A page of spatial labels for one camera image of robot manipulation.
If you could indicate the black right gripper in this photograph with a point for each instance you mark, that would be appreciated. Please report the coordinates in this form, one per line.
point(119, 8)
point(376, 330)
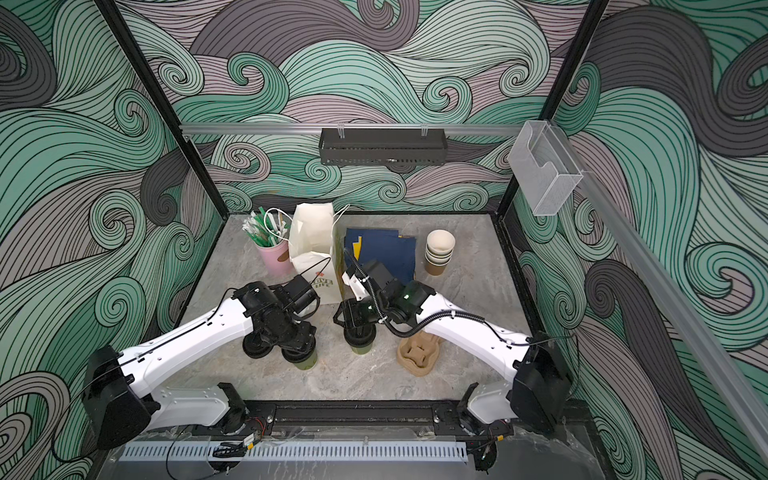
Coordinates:
point(352, 314)

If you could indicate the black enclosure corner post left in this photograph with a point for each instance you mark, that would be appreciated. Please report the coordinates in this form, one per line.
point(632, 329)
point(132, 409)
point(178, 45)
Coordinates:
point(120, 30)

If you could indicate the black wall-mounted tray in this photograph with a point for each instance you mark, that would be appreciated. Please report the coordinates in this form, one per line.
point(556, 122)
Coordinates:
point(358, 147)

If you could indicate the brown pulp cup carrier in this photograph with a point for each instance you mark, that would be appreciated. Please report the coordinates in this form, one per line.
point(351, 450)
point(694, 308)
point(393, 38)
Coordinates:
point(419, 354)

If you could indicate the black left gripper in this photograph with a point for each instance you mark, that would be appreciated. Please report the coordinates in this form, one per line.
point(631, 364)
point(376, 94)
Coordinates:
point(308, 331)

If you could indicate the green paper coffee cup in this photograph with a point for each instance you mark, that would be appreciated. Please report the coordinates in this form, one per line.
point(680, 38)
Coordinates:
point(361, 347)

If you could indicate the black enclosure corner post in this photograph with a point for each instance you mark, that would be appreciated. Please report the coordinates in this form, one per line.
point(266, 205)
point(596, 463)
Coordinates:
point(572, 61)
point(120, 30)

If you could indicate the grey aluminium rail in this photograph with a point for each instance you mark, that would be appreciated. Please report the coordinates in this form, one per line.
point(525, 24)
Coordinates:
point(276, 128)

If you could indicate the clear acrylic wall holder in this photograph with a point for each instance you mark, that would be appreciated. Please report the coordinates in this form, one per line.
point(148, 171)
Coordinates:
point(544, 163)

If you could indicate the white paper takeout bag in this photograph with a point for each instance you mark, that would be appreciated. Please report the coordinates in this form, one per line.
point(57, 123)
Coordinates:
point(315, 249)

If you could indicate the black enclosure corner post right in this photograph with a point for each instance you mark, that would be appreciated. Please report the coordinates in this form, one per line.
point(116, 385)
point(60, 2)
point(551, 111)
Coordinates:
point(572, 61)

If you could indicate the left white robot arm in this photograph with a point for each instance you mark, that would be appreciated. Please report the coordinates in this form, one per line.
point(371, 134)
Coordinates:
point(125, 393)

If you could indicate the pink straw holder cup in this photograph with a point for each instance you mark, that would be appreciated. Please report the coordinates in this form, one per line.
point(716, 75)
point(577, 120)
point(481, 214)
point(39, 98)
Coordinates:
point(277, 258)

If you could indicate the dark blue napkin stack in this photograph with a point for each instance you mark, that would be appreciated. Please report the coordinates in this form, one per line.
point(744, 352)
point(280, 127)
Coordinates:
point(387, 246)

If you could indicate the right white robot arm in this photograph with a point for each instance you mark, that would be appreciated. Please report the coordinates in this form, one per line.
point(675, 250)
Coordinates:
point(535, 380)

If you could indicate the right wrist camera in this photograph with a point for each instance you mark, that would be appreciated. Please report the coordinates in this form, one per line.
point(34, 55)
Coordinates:
point(357, 287)

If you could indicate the stack of paper cups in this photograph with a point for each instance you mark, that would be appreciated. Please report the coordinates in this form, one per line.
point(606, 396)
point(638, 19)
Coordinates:
point(439, 249)

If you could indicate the black coffee cup lid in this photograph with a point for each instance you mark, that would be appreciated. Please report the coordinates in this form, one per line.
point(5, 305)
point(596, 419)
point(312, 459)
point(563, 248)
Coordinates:
point(256, 348)

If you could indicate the bundle of wrapped straws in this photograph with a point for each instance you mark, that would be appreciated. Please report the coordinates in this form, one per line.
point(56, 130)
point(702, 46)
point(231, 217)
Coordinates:
point(267, 227)

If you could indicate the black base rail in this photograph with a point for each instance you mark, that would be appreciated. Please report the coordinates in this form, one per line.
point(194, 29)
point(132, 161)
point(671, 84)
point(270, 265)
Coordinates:
point(440, 415)

